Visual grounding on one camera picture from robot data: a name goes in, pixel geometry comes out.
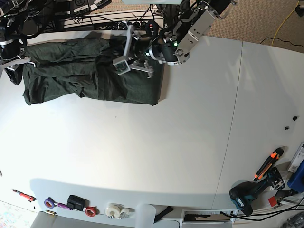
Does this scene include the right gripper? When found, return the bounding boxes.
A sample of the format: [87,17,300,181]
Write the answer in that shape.
[0,56,36,78]

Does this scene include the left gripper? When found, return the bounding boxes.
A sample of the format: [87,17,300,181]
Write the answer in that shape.
[113,20,154,78]

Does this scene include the dark green t-shirt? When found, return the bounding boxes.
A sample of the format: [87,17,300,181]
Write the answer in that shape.
[22,37,164,105]

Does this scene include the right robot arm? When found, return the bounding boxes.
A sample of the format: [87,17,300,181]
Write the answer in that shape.
[0,0,57,85]

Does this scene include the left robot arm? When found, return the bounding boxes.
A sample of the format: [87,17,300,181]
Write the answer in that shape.
[113,0,237,77]

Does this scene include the black power strip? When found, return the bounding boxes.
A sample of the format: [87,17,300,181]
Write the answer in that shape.
[66,20,164,31]

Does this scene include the red black screwdriver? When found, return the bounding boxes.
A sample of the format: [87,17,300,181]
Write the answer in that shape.
[11,189,36,202]

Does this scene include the purple tape roll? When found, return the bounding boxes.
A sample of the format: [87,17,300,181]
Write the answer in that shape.
[44,197,56,209]

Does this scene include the red tape roll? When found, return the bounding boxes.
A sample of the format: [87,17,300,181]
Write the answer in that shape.
[85,207,97,217]

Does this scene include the clear tape dispenser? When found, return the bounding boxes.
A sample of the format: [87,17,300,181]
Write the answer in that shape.
[104,204,135,219]

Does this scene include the white paper roll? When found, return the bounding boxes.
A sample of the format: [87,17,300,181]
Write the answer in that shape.
[135,204,156,228]

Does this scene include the orange black utility knife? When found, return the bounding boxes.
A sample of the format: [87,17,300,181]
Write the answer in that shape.
[253,148,284,181]

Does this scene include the red square tag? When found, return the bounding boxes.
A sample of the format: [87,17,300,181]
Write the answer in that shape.
[268,196,278,208]

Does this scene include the blue box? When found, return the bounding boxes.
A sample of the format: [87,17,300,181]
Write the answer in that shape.
[287,162,304,192]

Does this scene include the black action camera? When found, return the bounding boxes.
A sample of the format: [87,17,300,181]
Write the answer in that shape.
[66,195,86,211]

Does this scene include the yellow cable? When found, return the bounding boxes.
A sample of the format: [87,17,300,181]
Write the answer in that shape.
[271,5,297,46]

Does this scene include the teal black cordless drill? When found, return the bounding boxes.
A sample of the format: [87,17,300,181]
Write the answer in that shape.
[229,167,285,216]

